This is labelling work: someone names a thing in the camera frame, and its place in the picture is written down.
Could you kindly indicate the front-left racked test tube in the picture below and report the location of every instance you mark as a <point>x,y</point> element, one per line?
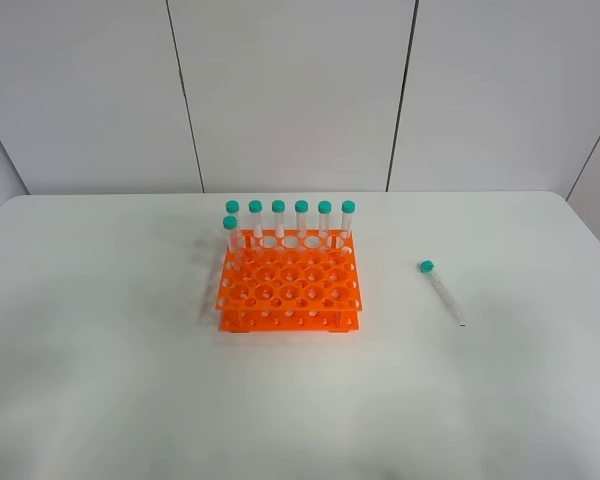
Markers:
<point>233,233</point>

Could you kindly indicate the row tube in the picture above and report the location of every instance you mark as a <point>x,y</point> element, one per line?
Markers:
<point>255,209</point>
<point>232,208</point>
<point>278,209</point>
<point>348,208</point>
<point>301,208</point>
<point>324,209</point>

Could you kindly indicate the test tube teal cap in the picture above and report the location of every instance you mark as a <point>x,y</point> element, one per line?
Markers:
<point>428,269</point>

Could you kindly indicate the orange test tube rack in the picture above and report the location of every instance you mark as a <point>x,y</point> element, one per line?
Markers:
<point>290,284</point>

